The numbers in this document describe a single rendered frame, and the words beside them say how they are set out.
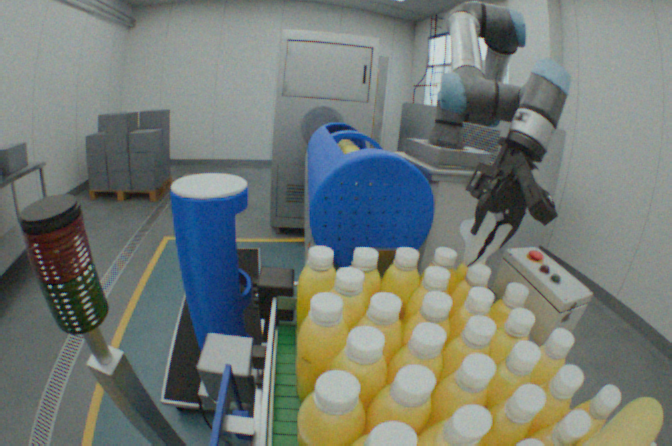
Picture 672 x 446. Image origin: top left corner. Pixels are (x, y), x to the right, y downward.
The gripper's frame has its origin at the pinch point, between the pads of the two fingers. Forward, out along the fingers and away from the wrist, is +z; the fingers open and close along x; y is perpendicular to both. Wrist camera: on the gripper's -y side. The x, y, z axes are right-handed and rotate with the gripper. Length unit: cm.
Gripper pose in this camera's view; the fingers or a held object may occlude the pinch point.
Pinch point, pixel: (473, 261)
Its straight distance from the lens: 46.5
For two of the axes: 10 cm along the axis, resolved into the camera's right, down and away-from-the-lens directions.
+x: -8.8, -4.2, -2.0
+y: -0.9, -2.7, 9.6
